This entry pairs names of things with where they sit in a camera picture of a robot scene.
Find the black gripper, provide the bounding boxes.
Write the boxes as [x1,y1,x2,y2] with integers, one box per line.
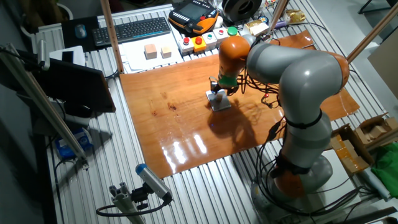
[209,76,240,96]

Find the silver digital pocket scale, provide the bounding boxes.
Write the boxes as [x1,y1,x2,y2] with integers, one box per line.
[205,89,233,113]

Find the medium wooden block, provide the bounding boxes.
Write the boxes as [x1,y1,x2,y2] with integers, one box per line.
[160,45,173,59]

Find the large wooden block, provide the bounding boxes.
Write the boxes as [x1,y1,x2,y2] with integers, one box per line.
[144,43,158,60]

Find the green wrist adapter plate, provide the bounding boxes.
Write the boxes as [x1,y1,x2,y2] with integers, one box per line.
[217,74,239,88]

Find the yellow box red button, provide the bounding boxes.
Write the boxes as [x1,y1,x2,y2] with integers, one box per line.
[190,35,208,54]

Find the white box green button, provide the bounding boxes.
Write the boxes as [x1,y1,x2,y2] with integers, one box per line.
[201,31,218,49]

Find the glossy wooden board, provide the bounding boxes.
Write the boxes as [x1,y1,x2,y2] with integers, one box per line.
[119,29,361,180]

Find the white box red button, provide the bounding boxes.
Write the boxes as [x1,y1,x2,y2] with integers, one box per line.
[178,36,195,56]
[213,27,229,44]

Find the cream gold-edged box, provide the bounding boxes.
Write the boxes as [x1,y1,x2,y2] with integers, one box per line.
[244,19,270,37]

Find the black orange teach pendant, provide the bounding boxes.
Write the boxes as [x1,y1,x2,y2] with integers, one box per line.
[168,0,220,35]

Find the black filament spool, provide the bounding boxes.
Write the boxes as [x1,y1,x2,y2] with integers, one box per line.
[221,0,263,23]

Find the white paper sheets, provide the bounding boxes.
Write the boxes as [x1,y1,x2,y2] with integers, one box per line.
[119,32,184,74]

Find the thin wooden pole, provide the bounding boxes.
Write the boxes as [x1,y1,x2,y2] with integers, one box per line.
[268,0,290,32]

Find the gold foil wrapper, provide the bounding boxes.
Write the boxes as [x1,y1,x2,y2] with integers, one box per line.
[285,8,307,23]

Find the black computer keyboard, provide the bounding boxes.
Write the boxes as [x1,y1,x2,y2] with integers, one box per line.
[91,16,172,47]

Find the black flat monitor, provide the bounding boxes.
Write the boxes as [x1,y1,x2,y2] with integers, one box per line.
[17,49,117,113]

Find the white flat panel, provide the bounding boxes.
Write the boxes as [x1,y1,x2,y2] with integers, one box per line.
[310,149,363,218]

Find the taped cardboard box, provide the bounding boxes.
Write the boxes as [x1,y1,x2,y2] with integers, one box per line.
[329,123,376,177]

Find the white box device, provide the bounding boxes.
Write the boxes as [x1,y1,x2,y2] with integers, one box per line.
[49,45,86,67]

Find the short aluminium profile stand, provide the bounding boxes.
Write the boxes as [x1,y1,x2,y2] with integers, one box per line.
[108,182,147,224]

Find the open cardboard box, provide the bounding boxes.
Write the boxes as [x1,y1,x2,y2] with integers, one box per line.
[354,113,398,146]

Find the blue plastic package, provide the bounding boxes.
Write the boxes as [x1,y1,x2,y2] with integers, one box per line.
[55,127,94,160]

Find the brown cardboard panel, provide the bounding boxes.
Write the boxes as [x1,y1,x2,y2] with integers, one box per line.
[368,29,398,100]

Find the black mouse pad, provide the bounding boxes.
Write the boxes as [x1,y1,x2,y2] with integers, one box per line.
[61,16,100,53]

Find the white round pot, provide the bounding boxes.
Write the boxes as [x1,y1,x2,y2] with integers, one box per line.
[19,2,75,40]

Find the white rolled sheet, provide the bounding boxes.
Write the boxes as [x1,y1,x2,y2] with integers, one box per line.
[357,167,391,202]

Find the green cloth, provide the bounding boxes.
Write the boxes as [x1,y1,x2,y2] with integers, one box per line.
[371,151,398,198]

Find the black flat bar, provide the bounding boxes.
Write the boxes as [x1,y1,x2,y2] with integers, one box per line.
[334,207,398,224]

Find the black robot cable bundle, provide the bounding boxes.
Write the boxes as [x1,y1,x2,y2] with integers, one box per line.
[239,21,373,218]

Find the silver camera with blue end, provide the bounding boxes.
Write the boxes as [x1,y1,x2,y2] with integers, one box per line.
[135,163,174,202]

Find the black camera ball mount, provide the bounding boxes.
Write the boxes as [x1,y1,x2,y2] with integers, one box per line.
[130,183,152,211]

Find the black camera cable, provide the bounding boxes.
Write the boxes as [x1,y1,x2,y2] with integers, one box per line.
[95,198,172,218]

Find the slanted wooden frame post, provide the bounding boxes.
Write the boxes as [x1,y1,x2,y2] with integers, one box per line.
[346,1,398,65]

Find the long aluminium frame bar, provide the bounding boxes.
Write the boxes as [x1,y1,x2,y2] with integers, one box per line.
[0,43,90,170]

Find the slim silver camera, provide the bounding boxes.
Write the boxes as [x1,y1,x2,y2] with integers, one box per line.
[37,39,50,71]

